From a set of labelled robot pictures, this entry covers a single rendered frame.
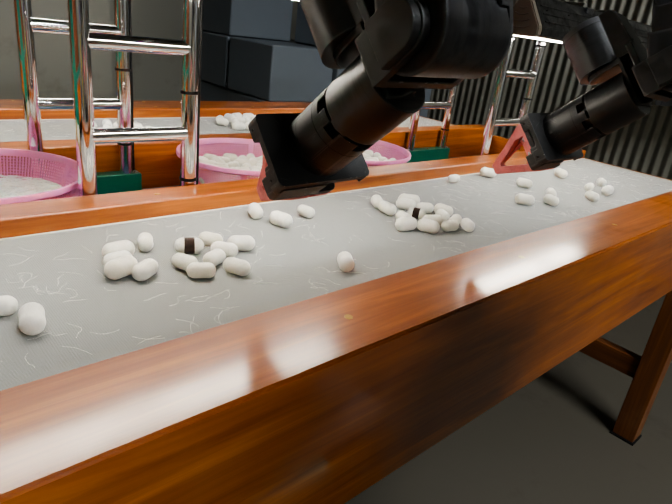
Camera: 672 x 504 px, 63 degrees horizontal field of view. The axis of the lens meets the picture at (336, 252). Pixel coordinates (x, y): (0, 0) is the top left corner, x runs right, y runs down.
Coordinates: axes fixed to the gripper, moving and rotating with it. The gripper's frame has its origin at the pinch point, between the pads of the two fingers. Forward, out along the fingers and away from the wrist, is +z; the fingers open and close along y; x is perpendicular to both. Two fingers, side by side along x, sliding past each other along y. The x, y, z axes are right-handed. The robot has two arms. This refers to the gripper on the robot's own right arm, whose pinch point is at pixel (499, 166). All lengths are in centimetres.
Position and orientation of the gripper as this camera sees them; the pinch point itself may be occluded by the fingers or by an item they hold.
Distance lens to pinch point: 80.9
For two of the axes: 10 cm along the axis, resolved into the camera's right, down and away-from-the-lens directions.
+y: -7.4, 1.7, -6.5
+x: 3.4, 9.3, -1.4
